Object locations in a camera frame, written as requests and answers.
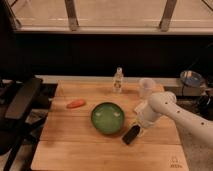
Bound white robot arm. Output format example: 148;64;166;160
134;91;213;148

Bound black eraser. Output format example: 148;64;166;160
122;125;137;145

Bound translucent plastic cup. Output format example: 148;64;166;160
139;78;156;99

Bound green bowl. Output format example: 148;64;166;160
91;102;125;135

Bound orange carrot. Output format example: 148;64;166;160
66;99;86;109

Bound round blue-grey dish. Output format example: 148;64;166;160
180;70;204;87

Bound clear spray bottle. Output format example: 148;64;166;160
113;67;123;93

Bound black office chair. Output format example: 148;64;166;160
0;76;58;171

